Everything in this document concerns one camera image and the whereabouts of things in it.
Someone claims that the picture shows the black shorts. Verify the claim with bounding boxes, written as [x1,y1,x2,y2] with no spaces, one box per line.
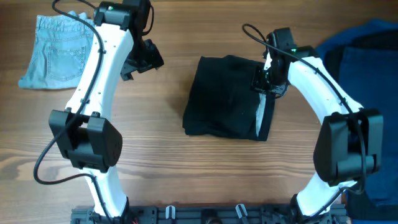
[182,55,275,141]

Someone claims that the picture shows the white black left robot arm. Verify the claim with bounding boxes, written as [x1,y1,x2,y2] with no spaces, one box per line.
[49,1,164,223]

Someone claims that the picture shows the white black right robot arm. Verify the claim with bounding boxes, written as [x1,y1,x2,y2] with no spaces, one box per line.
[254,47,384,223]

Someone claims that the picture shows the light blue denim shorts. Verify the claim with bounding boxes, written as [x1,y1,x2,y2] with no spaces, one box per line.
[18,15,93,90]

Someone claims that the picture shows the dark navy garment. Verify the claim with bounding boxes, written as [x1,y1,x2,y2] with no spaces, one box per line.
[323,29,398,222]

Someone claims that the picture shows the blue garment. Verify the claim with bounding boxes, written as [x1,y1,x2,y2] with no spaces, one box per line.
[315,19,397,60]

